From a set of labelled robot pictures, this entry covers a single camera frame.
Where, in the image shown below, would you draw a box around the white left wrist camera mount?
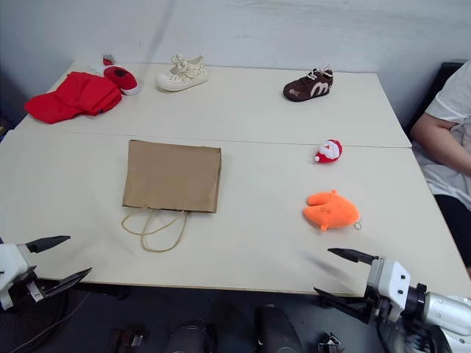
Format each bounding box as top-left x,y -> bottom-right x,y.
0,242 -> 37,310

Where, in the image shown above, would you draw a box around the thin left arm cable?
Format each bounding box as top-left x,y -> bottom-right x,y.
0,293 -> 90,349

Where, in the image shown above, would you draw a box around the red child shoe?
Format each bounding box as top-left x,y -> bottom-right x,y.
102,64 -> 141,97

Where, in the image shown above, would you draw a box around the brown child shoe white laces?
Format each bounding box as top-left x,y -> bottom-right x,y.
282,65 -> 336,104

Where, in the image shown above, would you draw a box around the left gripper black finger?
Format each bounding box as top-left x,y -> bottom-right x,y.
24,235 -> 71,254
40,267 -> 93,299

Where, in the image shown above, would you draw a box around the small santa plush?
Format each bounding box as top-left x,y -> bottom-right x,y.
313,138 -> 344,164

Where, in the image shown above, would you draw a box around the red cloth cap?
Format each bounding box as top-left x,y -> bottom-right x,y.
24,71 -> 124,125

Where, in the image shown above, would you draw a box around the black chair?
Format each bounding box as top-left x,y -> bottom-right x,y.
402,61 -> 467,138

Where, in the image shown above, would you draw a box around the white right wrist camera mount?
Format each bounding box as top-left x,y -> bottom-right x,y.
380,260 -> 413,321

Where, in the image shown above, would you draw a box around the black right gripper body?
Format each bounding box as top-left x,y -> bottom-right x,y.
364,257 -> 403,327

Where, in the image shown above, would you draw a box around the cream dotted child shoe bow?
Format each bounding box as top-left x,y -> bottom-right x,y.
155,53 -> 210,93

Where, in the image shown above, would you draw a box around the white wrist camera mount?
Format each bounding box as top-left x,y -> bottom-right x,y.
0,242 -> 37,310
380,260 -> 413,321

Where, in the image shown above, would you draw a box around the person's black shorts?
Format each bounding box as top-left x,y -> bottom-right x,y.
433,193 -> 471,277

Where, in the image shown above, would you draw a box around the dark rounded shape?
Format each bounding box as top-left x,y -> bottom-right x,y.
167,317 -> 219,353

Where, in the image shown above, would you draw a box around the brown paper bag with handles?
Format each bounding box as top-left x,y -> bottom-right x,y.
121,139 -> 223,254

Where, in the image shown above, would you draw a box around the seated person in white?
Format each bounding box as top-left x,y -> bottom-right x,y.
410,58 -> 471,213

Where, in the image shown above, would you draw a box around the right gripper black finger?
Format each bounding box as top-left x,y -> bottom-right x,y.
313,287 -> 371,325
327,247 -> 380,266

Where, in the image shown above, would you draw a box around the orange plush toy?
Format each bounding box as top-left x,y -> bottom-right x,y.
302,189 -> 364,232

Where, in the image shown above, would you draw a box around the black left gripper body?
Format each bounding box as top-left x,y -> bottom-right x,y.
7,270 -> 48,312

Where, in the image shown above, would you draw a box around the black metal clip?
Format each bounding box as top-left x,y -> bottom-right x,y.
317,331 -> 342,353

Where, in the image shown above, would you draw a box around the small black block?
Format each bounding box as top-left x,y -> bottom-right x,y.
111,324 -> 151,353

